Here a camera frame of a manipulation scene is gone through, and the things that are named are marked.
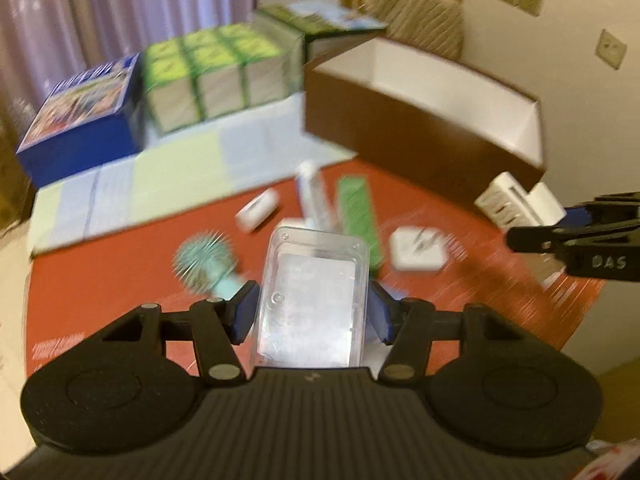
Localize white ribbed charger block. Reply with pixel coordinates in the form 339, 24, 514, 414
474, 171, 566, 231

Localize clear plastic blister case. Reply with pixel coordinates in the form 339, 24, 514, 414
250, 226, 370, 368

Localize green white medicine box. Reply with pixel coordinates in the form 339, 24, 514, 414
336, 174, 384, 273

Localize brown spray bottle white cap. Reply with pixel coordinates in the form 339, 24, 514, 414
294, 160, 337, 232

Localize teal spiky massage ball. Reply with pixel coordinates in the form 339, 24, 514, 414
172, 232, 244, 300

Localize white square case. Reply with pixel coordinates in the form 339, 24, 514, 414
390, 226, 448, 272

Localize red table mat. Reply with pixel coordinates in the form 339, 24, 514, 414
26, 159, 603, 370

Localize checkered pastel tablecloth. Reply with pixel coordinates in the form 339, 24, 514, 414
27, 93, 354, 256

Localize brown cardboard box white inside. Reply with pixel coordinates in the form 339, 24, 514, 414
304, 37, 547, 209

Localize blue printed box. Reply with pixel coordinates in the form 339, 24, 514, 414
16, 53, 144, 188

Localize green tissue pack bundle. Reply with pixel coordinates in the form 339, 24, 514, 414
142, 23, 294, 136

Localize beige quilted chair cover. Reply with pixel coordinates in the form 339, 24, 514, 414
354, 0, 464, 61

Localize green milk carton box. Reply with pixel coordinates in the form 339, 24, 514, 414
250, 0, 387, 92

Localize pink curtain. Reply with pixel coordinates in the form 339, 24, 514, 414
1, 0, 255, 132

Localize single wall socket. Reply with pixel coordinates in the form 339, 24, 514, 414
596, 28, 627, 70

